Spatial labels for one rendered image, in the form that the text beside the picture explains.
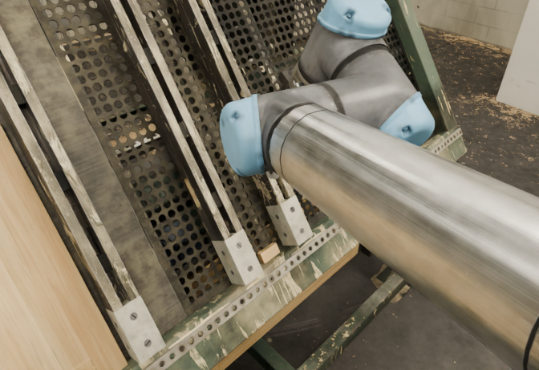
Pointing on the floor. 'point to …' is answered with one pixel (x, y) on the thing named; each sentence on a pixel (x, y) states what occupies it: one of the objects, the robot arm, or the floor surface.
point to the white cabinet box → (524, 63)
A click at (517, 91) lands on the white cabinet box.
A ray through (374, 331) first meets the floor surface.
